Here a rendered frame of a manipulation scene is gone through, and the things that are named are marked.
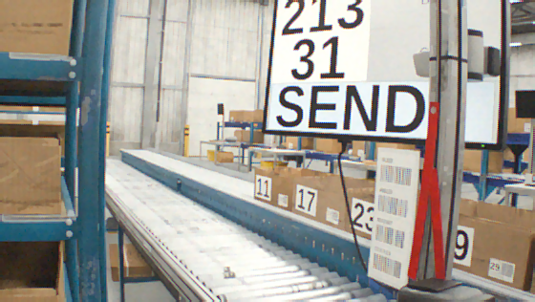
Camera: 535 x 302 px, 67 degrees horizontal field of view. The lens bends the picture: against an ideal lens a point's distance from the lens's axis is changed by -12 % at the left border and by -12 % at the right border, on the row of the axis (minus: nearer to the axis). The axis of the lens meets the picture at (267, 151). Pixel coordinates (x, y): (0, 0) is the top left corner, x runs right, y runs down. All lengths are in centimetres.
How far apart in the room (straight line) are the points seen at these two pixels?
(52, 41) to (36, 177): 18
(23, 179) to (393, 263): 52
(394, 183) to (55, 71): 48
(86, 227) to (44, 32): 26
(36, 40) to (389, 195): 53
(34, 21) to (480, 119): 64
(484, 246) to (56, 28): 113
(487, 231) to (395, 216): 66
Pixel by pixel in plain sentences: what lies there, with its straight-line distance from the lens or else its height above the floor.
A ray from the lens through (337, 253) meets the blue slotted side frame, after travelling 174.
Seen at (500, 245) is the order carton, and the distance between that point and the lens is 127.
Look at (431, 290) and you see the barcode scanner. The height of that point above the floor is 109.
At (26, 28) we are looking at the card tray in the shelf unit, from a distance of 62.
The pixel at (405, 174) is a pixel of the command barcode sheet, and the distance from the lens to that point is 64.
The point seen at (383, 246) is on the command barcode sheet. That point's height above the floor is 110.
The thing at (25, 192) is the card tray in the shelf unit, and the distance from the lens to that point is 63.
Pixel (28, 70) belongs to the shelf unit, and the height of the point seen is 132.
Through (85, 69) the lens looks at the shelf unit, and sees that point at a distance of 58.
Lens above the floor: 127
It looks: 3 degrees down
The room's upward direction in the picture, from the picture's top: 3 degrees clockwise
